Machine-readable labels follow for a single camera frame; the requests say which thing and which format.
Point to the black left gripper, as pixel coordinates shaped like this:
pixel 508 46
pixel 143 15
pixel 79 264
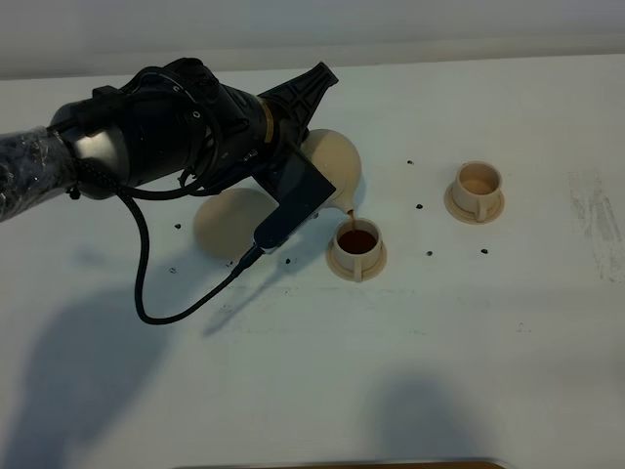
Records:
pixel 289 107

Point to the beige teapot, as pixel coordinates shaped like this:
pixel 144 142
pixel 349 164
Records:
pixel 338 160

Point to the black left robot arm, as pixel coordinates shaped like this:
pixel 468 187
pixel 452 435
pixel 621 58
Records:
pixel 170 131

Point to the beige teapot saucer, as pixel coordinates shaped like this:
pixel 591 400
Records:
pixel 224 224

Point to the beige near teacup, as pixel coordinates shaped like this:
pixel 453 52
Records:
pixel 357 236

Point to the beige teacup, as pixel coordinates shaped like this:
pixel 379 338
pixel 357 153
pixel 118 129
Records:
pixel 357 236
pixel 476 188

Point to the beige near cup saucer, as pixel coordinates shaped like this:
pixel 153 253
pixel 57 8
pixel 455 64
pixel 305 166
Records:
pixel 356 267

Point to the beige cup saucer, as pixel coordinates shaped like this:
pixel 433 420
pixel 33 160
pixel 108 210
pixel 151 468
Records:
pixel 469 218
pixel 356 267

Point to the beige far cup saucer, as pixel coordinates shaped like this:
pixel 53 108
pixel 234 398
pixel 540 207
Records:
pixel 469 218

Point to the beige far teacup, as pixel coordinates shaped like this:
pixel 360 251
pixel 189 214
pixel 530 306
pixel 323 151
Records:
pixel 476 188

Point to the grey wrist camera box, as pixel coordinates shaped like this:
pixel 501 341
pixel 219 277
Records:
pixel 298 188

